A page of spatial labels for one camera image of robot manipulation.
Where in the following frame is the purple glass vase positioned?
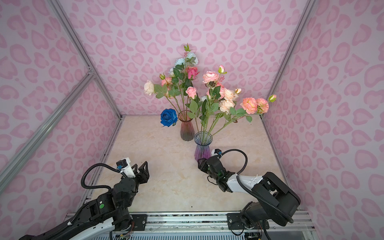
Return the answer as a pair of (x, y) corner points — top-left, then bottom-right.
(194, 131), (213, 161)

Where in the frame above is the red grey glass vase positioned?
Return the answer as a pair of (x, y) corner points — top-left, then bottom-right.
(178, 110), (195, 141)

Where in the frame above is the dark blue rose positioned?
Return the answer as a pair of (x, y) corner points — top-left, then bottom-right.
(161, 109), (178, 127)

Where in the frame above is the peach spray rose stem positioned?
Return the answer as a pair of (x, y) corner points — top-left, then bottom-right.
(208, 88), (242, 136)

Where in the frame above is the red pink rose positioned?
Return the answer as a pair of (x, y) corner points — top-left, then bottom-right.
(216, 82), (225, 100)

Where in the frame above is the cream white rose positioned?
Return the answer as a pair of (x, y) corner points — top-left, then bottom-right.
(144, 80), (182, 114)

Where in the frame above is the small magenta rose bud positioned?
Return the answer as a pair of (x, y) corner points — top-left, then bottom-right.
(184, 66), (200, 115)

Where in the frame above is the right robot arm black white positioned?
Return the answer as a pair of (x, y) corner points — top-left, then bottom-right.
(198, 155), (301, 229)

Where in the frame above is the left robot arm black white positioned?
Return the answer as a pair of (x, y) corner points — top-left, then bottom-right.
(22, 159), (150, 240)

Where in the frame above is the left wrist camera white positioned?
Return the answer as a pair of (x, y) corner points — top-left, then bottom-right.
(116, 158), (136, 178)

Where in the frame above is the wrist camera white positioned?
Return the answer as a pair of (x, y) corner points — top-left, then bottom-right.
(211, 149), (223, 158)
(116, 158), (136, 178)

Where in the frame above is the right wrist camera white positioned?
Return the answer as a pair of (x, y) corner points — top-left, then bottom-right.
(211, 149), (223, 158)

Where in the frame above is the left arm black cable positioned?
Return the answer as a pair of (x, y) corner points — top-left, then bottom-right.
(38, 162), (122, 240)

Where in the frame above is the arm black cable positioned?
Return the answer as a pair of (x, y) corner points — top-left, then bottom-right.
(220, 148), (295, 224)
(38, 162), (122, 240)

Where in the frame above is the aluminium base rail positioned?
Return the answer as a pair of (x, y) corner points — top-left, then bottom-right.
(64, 210), (319, 240)

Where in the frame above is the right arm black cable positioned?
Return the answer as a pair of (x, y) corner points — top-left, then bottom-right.
(220, 148), (295, 224)

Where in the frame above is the diagonal aluminium frame bar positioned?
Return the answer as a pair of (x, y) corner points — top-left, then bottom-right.
(1, 70), (95, 193)

